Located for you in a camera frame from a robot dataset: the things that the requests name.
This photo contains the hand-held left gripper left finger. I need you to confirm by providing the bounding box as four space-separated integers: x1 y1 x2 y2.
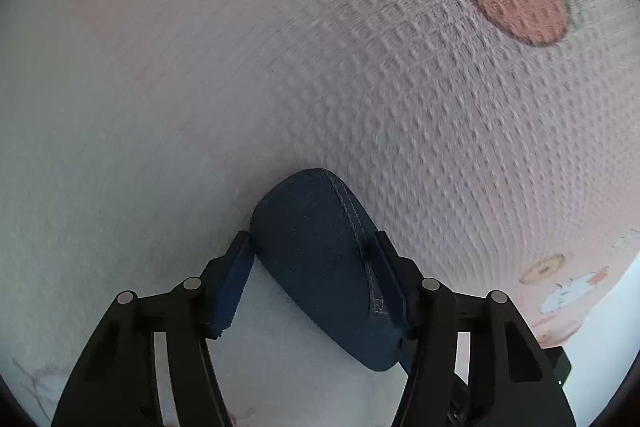
51 231 256 427

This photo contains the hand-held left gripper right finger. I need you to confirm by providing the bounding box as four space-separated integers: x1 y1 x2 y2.
367 231 576 427

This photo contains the dark blue denim pouch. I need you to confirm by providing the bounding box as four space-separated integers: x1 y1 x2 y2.
249 168 411 373

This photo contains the printed pink blanket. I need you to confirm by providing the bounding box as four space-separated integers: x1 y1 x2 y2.
0 0 640 427

